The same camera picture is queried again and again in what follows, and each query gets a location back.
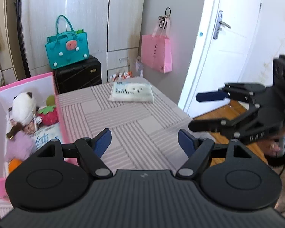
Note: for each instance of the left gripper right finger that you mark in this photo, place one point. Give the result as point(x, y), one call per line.
point(198, 152)

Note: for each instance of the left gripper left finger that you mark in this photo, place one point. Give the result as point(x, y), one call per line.
point(90, 151)

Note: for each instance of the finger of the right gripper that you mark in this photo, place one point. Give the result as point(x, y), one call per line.
point(244, 92)
point(238, 128)

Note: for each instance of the blue wet wipes pack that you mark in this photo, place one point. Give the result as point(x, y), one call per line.
point(45, 134)

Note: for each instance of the white brown plush toy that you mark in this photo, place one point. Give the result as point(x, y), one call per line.
point(23, 114)

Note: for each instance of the right hand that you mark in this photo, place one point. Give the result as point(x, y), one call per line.
point(269, 146)

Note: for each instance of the red strawberry plush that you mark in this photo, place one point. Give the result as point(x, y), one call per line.
point(48, 115)

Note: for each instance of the green ball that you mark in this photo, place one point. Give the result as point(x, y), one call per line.
point(50, 101)

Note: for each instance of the white door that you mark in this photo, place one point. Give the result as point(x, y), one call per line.
point(224, 40)

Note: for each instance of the purple plush toy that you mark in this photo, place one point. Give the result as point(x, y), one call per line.
point(20, 147)

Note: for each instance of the black suitcase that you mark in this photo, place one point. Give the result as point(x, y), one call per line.
point(83, 74)

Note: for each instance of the white tissue pack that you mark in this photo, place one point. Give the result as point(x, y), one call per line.
point(131, 92)

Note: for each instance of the orange ball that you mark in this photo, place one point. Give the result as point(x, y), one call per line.
point(13, 164)

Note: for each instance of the pink storage box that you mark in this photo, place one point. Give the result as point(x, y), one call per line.
point(41, 87)

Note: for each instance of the colourful milk bottle carton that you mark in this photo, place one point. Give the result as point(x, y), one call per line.
point(118, 77)

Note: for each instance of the pink paper gift bag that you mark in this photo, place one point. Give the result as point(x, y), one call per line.
point(156, 51)

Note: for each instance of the teal felt tote bag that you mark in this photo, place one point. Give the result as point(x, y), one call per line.
point(66, 48)

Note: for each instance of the white wardrobe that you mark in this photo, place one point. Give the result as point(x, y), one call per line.
point(112, 26)

